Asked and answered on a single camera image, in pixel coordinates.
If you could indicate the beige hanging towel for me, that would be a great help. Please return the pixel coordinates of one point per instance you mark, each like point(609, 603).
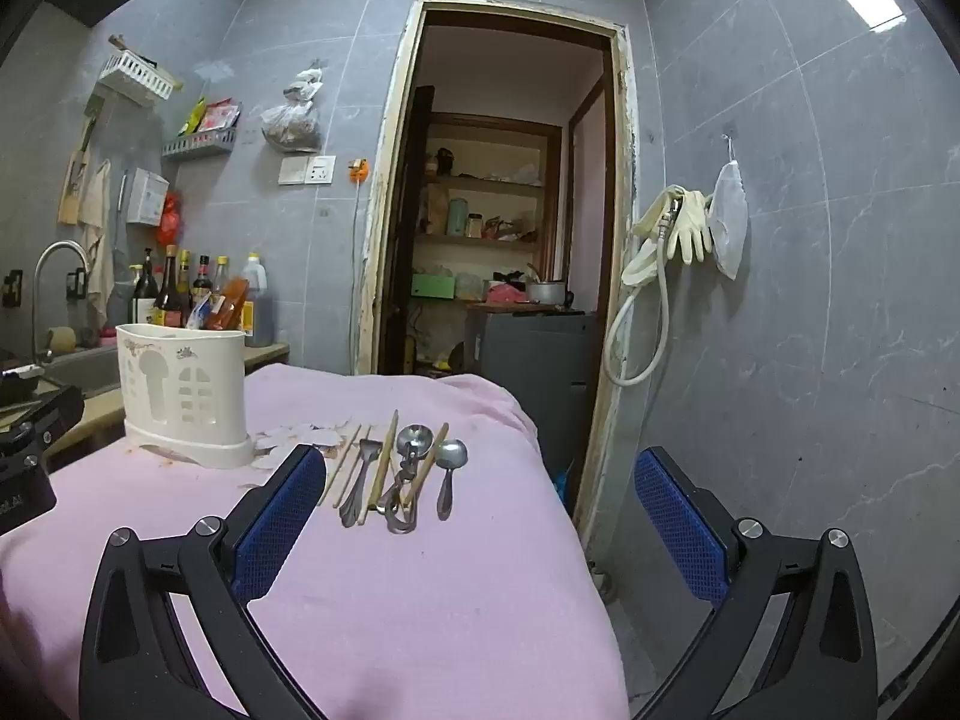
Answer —
point(96, 240)

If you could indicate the wooden shelf unit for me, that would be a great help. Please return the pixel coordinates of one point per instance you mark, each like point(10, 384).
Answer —
point(487, 184)

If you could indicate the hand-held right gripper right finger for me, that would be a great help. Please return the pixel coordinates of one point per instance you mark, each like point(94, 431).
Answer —
point(679, 525)

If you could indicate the grey wall rack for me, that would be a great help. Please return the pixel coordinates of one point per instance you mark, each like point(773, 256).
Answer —
point(199, 144)

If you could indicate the cream rubber glove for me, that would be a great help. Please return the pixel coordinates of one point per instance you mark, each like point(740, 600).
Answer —
point(694, 229)
point(651, 217)

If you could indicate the yellowish scouring sponge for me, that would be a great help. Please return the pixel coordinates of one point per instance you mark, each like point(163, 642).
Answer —
point(60, 341)

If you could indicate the white wall socket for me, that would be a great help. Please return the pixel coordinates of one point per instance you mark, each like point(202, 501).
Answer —
point(307, 170)

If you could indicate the small red capped sauce bottle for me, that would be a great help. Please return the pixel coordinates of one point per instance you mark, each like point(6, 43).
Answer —
point(202, 281)

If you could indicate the black wall holder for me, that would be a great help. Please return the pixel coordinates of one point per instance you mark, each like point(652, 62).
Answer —
point(13, 289)

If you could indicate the dark bottle with white label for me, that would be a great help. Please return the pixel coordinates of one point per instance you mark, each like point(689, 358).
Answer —
point(142, 300)

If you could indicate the metal faucet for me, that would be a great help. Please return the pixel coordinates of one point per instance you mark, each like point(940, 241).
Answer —
point(56, 246)

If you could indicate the metal pot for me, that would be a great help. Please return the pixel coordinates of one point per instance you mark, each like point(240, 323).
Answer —
point(545, 292)

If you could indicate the pink cloth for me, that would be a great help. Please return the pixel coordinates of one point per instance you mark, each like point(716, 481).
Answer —
point(504, 294)

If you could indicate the orange wall hook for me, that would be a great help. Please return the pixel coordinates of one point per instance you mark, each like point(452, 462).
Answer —
point(359, 169)

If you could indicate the white plastic utensil holder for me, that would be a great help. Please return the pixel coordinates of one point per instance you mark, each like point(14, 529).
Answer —
point(184, 390)

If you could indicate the steel sink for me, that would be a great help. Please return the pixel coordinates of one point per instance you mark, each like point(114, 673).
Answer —
point(82, 371)

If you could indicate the white wall basket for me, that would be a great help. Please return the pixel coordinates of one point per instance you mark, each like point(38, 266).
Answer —
point(135, 79)

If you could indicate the grey cabinet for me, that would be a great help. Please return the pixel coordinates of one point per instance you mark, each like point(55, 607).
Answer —
point(525, 375)

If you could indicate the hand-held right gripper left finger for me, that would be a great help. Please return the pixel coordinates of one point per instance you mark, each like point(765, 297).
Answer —
point(277, 521)

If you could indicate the white wall box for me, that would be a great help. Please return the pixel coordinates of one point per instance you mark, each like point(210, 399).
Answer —
point(148, 195)

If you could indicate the white seasoning packet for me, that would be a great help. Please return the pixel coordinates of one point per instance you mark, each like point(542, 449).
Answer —
point(196, 313)

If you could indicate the yellow capped bottle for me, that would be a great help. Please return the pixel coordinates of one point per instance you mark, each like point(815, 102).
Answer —
point(220, 274)

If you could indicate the red plastic bag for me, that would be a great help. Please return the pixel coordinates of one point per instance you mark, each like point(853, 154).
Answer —
point(172, 221)

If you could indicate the dark sauce bottle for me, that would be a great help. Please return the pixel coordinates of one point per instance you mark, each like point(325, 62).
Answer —
point(169, 292)

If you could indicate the wooden door frame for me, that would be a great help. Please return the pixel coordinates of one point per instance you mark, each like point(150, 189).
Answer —
point(391, 165)

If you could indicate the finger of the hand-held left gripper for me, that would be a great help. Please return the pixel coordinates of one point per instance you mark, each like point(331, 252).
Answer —
point(52, 412)

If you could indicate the yellow green snack packet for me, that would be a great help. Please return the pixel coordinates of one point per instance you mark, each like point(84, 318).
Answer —
point(193, 118)

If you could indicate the large dark oil jug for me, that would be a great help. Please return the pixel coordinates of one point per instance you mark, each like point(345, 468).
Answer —
point(259, 307)

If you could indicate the red snack packet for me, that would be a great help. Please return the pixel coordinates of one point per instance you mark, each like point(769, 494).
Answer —
point(220, 116)

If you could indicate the orange seasoning packet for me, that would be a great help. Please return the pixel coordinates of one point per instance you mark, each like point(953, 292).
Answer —
point(229, 304)

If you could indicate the green canister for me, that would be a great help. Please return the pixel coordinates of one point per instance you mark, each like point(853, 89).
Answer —
point(457, 217)

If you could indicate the small shiny metal spoon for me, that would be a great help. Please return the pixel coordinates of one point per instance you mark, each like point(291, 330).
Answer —
point(451, 454)

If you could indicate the ceiling light panel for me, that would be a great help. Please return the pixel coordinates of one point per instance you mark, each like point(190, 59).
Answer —
point(872, 5)

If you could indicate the pink floral blanket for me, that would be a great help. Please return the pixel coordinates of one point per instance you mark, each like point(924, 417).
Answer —
point(420, 615)

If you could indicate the hanging clear plastic bag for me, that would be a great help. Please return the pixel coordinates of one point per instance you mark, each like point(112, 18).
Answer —
point(729, 225)
point(292, 124)

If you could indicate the green box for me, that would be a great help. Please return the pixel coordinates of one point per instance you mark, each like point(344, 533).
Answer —
point(433, 286)

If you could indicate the wooden cutting board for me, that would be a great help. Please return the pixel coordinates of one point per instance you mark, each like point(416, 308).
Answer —
point(75, 180)

